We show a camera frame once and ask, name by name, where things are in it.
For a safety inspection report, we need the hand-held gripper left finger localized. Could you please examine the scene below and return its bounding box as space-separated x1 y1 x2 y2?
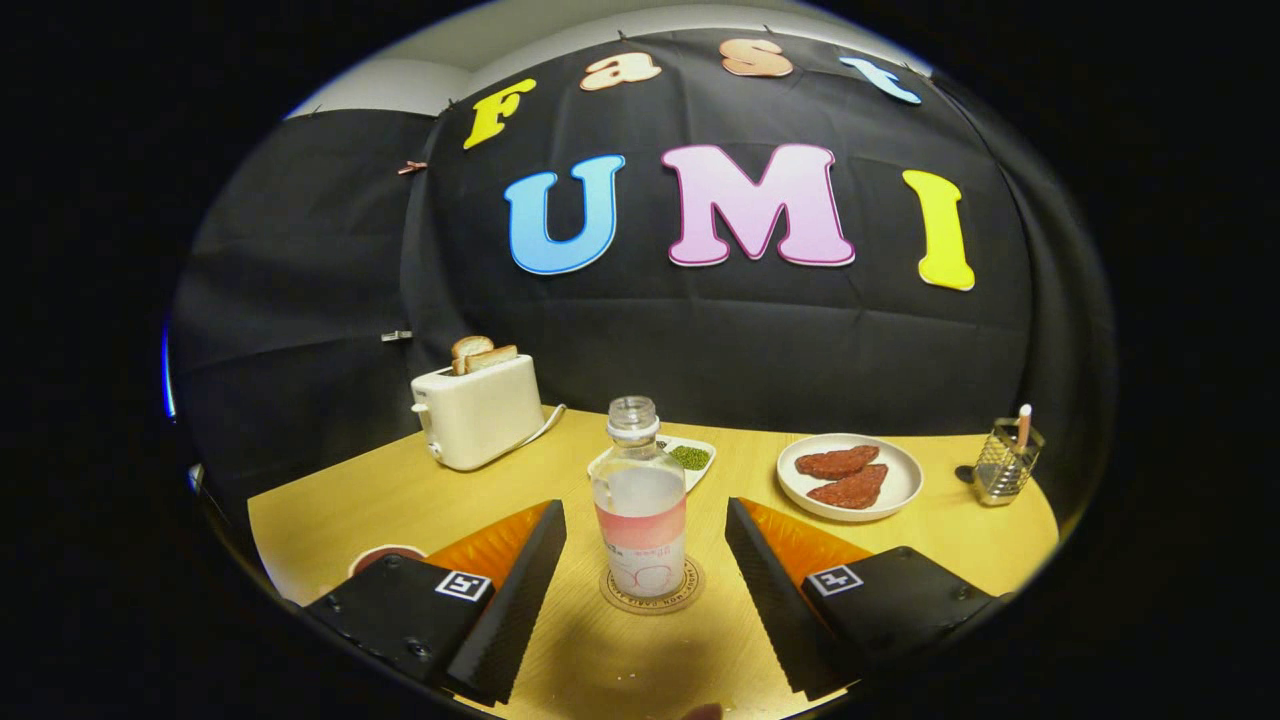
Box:
303 500 567 706

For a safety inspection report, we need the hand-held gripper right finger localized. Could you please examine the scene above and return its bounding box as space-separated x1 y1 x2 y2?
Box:
725 497 1011 701

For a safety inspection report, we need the round wooden coaster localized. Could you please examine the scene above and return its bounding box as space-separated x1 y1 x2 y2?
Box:
600 555 706 615

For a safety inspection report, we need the cream cup with wooden handle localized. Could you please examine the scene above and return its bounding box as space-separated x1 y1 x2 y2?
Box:
348 544 429 579

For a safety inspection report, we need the clear juice bottle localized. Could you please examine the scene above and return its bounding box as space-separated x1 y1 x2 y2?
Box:
589 396 689 599

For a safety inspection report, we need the wooden table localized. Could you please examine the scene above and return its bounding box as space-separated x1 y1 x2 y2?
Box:
247 405 1061 720

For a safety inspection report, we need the red meat patty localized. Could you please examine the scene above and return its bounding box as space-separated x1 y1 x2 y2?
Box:
795 446 881 481
806 464 889 510

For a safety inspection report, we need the small white rectangular dish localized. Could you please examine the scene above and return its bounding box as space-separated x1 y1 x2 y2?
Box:
588 435 717 493

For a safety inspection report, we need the white round plate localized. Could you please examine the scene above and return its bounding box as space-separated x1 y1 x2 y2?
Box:
777 433 924 523

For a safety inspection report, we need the cream toaster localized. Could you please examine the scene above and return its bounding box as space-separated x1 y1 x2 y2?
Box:
411 353 546 472

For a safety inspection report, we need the metal mesh utensil holder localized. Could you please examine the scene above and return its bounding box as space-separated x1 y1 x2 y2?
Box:
972 418 1046 507

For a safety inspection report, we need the black backdrop cloth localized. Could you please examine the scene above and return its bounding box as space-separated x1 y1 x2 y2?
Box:
170 28 1116 521

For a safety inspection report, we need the white toaster cable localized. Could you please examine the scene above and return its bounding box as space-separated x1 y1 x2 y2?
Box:
520 404 567 451

